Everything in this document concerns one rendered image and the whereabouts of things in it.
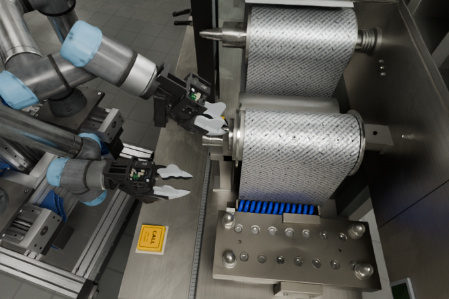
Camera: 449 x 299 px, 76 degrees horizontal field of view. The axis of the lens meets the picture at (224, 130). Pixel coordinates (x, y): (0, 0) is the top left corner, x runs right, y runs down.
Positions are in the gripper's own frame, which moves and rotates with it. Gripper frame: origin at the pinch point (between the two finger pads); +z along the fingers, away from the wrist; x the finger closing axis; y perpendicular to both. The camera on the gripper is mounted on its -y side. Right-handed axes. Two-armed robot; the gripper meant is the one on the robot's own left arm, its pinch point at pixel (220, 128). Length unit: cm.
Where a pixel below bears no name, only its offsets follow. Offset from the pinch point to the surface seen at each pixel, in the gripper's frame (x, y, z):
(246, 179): -8.2, -2.4, 11.1
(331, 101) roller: 11.7, 16.7, 22.0
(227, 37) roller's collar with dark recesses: 20.1, 8.4, -6.7
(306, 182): -8.3, 7.1, 21.7
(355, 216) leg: 5, -14, 84
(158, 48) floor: 179, -143, 20
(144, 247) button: -20.6, -37.7, 4.6
